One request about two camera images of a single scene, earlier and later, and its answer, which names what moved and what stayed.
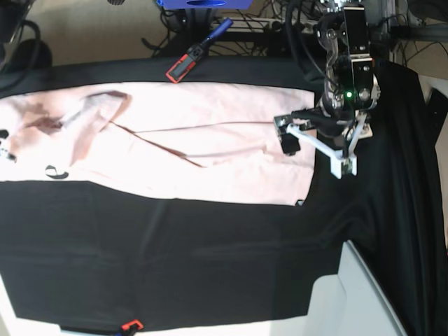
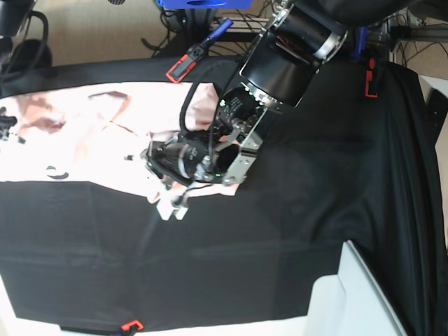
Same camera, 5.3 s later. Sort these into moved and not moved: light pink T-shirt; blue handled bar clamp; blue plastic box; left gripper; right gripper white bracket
Moved: right gripper white bracket; left gripper; light pink T-shirt
Not moved: blue plastic box; blue handled bar clamp
